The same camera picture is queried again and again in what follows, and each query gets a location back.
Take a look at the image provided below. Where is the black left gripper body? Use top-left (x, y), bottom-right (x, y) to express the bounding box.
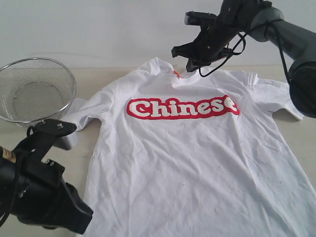
top-left (17, 160), bottom-right (93, 234)

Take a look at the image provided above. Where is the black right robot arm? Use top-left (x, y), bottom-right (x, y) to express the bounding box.
top-left (171, 0), bottom-right (316, 118)

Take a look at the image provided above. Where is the metal wire mesh basket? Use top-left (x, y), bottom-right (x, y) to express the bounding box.
top-left (0, 57), bottom-right (77, 127)

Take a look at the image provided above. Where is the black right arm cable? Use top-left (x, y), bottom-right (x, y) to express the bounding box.
top-left (198, 24), bottom-right (293, 86)

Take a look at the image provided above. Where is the white t-shirt with red logo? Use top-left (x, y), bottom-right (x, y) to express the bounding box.
top-left (64, 58), bottom-right (316, 237)

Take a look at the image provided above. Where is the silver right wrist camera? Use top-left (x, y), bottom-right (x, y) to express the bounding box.
top-left (184, 11), bottom-right (217, 28)

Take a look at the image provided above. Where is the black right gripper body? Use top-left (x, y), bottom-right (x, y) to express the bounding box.
top-left (171, 24), bottom-right (237, 72)

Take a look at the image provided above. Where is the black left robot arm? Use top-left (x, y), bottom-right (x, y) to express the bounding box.
top-left (0, 148), bottom-right (93, 234)

